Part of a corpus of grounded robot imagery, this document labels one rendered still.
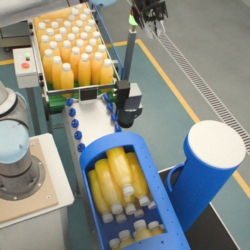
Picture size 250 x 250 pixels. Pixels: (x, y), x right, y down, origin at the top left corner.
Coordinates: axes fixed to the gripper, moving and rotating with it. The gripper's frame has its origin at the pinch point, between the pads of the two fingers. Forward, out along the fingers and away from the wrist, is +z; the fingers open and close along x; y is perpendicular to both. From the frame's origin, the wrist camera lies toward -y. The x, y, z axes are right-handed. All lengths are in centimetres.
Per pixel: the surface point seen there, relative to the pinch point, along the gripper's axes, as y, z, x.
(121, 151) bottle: 14.1, 34.2, -25.1
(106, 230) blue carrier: 35, 49, -41
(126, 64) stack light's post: -75, 75, -11
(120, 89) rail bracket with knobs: -38, 57, -19
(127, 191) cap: 30, 35, -27
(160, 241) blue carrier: 50, 32, -21
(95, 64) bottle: -53, 47, -26
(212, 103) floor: -105, 199, 58
